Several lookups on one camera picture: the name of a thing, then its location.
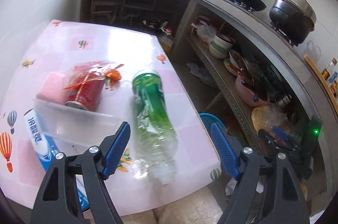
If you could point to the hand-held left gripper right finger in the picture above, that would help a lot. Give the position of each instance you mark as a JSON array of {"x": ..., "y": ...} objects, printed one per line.
[{"x": 224, "y": 150}]

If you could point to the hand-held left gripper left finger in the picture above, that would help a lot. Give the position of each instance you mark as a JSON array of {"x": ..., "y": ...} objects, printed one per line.
[{"x": 116, "y": 150}]

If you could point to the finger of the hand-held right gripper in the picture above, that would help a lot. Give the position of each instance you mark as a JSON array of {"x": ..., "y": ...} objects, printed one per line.
[
  {"x": 280, "y": 133},
  {"x": 266, "y": 137}
]

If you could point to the blue plastic wastebasket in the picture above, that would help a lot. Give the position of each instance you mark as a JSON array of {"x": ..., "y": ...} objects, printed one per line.
[{"x": 208, "y": 119}]

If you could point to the clear plastic container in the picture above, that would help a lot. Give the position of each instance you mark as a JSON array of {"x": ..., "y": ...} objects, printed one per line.
[{"x": 79, "y": 123}]

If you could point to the green label plastic bottle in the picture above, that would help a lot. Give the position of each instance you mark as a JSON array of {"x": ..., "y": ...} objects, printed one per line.
[{"x": 150, "y": 113}]

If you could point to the red tin can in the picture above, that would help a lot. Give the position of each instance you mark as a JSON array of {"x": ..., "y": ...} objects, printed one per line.
[{"x": 84, "y": 92}]

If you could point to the blue toothpaste box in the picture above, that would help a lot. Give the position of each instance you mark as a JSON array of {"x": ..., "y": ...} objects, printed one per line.
[{"x": 39, "y": 134}]

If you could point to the clear bag with red stripes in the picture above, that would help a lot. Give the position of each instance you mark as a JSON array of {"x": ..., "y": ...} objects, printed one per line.
[{"x": 79, "y": 73}]

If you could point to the pink gauze roll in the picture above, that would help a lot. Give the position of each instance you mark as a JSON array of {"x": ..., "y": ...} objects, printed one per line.
[{"x": 50, "y": 89}]

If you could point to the yellow plastic bag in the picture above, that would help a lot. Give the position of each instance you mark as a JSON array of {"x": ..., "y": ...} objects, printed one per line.
[{"x": 266, "y": 118}]

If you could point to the steel cup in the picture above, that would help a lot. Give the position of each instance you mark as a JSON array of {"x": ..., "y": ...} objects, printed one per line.
[{"x": 282, "y": 101}]

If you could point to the pink basin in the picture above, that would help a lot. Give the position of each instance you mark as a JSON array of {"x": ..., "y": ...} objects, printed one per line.
[{"x": 248, "y": 94}]

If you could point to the sauce bottles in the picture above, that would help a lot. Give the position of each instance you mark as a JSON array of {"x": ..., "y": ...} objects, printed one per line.
[{"x": 331, "y": 78}]

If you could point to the stack of plates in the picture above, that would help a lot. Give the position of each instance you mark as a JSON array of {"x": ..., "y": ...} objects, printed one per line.
[{"x": 233, "y": 62}]

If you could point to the stack of white bowls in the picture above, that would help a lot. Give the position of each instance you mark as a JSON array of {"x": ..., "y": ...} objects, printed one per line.
[{"x": 220, "y": 45}]

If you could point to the black cooking pot with lid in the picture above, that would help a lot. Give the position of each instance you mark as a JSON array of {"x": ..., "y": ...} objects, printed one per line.
[{"x": 293, "y": 15}]

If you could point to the white plastic bag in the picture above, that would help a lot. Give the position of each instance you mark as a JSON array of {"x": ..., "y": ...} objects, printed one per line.
[{"x": 204, "y": 32}]

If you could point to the yellow cooking oil bottle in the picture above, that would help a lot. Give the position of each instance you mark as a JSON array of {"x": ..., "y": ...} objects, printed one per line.
[{"x": 166, "y": 40}]

